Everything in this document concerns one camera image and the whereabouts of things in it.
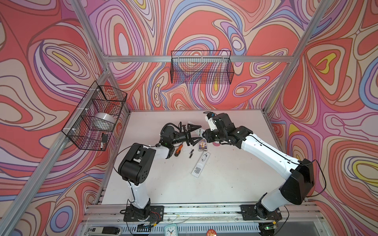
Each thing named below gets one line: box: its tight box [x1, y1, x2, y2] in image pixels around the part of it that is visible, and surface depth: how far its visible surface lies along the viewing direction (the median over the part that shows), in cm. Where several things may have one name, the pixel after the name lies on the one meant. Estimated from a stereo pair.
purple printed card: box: [197, 138, 209, 151], surface depth 98 cm
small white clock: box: [163, 223, 179, 236], surface depth 69 cm
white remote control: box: [190, 151, 212, 178], surface depth 92 cm
